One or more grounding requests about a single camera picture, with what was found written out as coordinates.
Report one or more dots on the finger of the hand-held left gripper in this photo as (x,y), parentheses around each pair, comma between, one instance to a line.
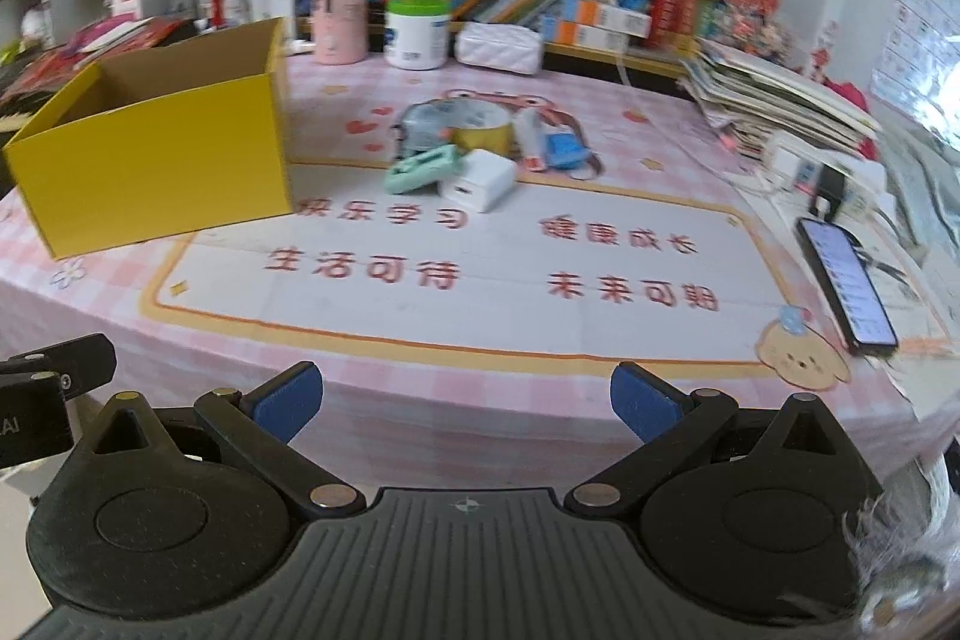
(79,362)

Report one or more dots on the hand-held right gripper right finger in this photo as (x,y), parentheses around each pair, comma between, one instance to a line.
(641,404)

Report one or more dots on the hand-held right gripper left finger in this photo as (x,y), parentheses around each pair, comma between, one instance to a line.
(289,404)

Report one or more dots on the yellow cardboard box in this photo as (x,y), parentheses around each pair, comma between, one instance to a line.
(165,160)

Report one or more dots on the small blue packet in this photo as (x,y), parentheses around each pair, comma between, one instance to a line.
(564,149)

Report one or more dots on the mint green case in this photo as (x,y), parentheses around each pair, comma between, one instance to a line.
(420,169)

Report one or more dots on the white charger cube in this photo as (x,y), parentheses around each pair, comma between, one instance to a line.
(480,179)

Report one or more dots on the small white red box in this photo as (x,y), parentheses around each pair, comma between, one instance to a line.
(531,141)

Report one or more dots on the yellow tape roll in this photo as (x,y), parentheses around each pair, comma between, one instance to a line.
(484,139)

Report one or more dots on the black smartphone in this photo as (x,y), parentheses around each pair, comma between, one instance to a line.
(847,284)

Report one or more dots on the black power adapter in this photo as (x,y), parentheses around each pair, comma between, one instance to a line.
(829,190)

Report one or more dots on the white power strip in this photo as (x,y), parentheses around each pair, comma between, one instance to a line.
(795,164)

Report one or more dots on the white papers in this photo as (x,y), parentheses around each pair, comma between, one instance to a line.
(922,280)

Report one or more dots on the red booklets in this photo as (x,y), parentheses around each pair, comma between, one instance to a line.
(97,40)

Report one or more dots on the stack of magazines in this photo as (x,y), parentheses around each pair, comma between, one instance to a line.
(780,100)

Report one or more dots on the small clear bottle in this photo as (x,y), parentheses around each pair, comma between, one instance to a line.
(300,45)

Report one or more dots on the blue orange white carton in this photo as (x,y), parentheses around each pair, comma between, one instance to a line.
(581,36)
(607,18)

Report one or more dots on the white quilted pouch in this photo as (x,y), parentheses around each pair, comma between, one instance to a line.
(499,49)

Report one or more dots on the colourful beaded ornament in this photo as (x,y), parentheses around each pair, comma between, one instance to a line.
(769,40)

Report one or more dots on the white jar with green lid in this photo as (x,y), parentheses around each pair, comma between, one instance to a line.
(416,36)

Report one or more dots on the pink tumbler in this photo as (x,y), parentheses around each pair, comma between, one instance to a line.
(339,14)

